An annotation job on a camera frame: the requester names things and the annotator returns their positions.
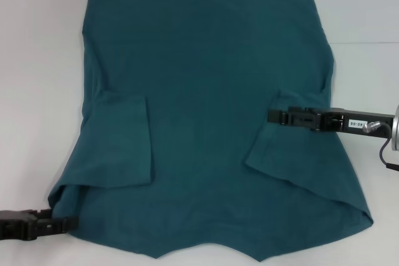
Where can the teal blue shirt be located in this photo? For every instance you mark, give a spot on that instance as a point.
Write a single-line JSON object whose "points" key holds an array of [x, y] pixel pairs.
{"points": [[202, 76]]}

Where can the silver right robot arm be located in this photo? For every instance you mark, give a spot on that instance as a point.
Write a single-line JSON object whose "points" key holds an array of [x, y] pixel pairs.
{"points": [[396, 132]]}

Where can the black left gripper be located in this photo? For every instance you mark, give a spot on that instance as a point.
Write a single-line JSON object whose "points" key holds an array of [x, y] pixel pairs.
{"points": [[14, 225]]}

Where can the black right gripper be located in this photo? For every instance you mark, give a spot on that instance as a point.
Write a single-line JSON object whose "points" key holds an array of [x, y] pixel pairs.
{"points": [[338, 121]]}

